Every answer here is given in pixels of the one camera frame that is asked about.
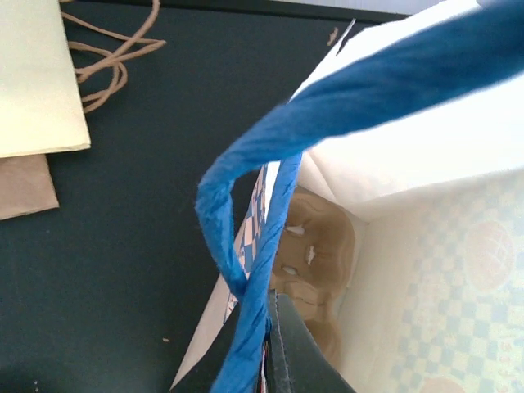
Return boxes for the light tan paper bag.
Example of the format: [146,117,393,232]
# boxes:
[0,0,168,159]

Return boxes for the blue checkered paper bag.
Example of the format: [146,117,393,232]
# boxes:
[171,1,523,392]

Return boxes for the brown kraft paper bag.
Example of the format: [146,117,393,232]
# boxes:
[0,155,59,220]

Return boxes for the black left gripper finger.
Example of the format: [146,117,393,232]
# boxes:
[268,292,355,393]

